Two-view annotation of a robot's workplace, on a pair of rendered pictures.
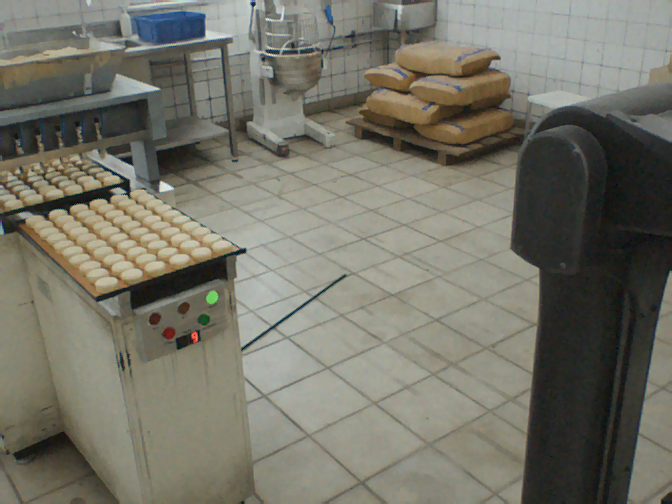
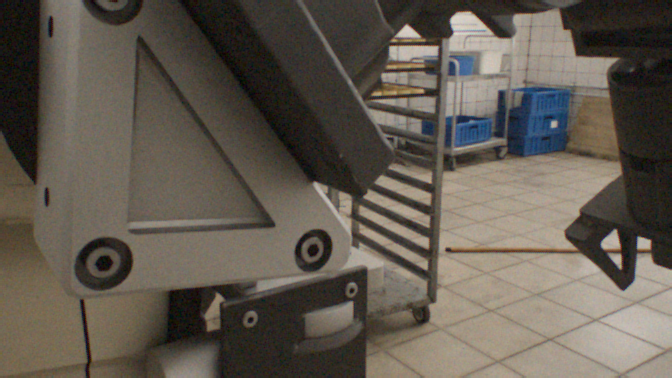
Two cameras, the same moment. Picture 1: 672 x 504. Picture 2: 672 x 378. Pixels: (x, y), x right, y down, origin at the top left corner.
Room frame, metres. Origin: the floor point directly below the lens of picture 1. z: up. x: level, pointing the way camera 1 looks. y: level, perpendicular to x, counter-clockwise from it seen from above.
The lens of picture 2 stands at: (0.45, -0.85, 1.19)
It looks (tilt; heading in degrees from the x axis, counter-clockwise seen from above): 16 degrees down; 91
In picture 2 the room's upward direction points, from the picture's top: straight up
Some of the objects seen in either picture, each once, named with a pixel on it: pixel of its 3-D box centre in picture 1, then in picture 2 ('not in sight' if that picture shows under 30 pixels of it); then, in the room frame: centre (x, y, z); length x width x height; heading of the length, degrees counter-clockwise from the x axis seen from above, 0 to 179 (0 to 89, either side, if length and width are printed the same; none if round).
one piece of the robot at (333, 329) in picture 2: not in sight; (204, 292); (0.34, -0.42, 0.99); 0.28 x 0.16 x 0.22; 125
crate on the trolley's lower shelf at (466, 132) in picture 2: not in sight; (456, 130); (1.47, 4.68, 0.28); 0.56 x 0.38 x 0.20; 43
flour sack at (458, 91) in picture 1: (463, 84); not in sight; (5.38, -1.00, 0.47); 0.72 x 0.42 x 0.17; 130
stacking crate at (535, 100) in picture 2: not in sight; (533, 100); (2.29, 5.17, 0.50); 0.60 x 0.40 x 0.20; 37
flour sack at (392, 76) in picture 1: (415, 72); not in sight; (5.84, -0.71, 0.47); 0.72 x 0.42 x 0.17; 125
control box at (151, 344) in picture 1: (182, 320); not in sight; (1.65, 0.38, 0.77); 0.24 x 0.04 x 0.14; 128
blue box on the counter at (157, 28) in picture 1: (171, 25); not in sight; (5.39, 1.03, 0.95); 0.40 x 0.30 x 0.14; 128
